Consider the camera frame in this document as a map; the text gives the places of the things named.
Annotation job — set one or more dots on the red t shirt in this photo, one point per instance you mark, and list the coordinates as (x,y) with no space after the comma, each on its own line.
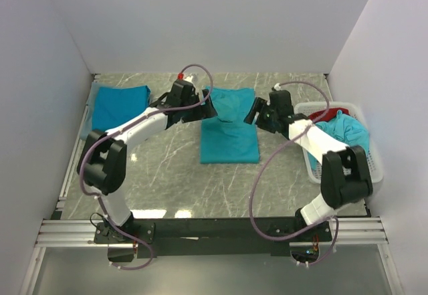
(319,116)

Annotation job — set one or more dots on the black base beam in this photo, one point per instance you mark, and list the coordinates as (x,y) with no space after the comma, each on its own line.
(150,238)

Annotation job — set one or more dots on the white plastic basket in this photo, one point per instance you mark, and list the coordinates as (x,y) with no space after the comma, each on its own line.
(372,156)

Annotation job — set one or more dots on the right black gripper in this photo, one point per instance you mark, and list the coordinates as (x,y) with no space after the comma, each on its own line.
(260,106)

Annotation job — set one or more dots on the folded grey t shirt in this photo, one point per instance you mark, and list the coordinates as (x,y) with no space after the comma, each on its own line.
(87,121)

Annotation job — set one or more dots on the aluminium frame rail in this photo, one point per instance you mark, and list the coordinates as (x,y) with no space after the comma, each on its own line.
(166,180)

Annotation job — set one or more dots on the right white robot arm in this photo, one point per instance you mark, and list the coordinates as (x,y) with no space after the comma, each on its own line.
(345,173)

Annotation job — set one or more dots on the teal t shirt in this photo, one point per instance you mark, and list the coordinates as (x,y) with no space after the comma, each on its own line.
(226,138)

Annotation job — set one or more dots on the light blue t shirt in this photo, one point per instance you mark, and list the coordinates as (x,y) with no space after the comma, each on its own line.
(346,129)

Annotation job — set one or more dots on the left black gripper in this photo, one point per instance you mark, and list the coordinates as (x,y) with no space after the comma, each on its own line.
(204,112)

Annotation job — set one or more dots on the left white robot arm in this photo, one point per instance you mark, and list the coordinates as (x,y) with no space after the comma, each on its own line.
(102,165)

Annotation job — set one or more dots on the folded blue t shirt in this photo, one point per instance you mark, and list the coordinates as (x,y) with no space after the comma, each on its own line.
(117,107)

